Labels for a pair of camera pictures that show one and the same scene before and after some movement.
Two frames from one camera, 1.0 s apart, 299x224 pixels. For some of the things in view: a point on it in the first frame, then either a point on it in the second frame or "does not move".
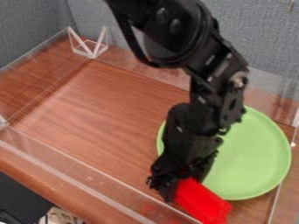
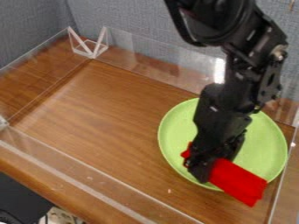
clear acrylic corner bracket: [88, 48] does not move
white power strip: [57, 216] does not move
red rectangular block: [200, 203] -> [233, 179]
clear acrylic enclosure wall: [84, 105] does not move
